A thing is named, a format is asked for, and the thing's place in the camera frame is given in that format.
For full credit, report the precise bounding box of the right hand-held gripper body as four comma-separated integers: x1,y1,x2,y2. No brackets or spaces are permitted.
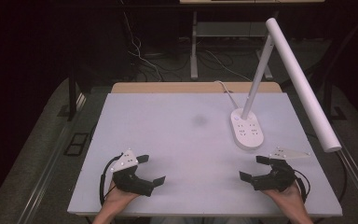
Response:
250,147,311,192

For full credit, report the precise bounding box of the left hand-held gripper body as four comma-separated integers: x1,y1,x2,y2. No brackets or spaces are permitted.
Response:
110,148,155,198

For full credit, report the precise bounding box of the person's left hand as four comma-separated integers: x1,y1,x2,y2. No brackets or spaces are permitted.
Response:
100,182,142,214

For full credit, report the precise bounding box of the person's right hand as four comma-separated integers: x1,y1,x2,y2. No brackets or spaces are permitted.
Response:
262,182,308,215

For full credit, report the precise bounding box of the white desk lamp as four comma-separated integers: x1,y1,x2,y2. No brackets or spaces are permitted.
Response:
229,17,343,154

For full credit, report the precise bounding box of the black metal stand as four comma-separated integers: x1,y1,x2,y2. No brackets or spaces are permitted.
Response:
67,74,78,122

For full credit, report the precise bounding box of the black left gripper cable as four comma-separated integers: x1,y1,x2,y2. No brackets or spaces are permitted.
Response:
99,153,124,207

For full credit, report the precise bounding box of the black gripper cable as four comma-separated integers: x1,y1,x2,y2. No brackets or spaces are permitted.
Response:
99,153,124,207
293,169,311,203

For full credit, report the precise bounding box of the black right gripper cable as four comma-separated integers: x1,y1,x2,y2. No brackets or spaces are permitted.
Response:
293,169,311,203

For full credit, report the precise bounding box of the black floor frame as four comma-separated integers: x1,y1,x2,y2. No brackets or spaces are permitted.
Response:
62,132,90,157

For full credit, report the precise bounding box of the white lamp cable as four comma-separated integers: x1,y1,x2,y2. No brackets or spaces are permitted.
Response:
213,79,241,110

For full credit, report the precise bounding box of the white floor cable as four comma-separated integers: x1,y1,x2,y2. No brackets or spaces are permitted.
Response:
122,11,163,82

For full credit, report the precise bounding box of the grey metal desk frame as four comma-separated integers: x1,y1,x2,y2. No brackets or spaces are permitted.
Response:
190,10,275,81

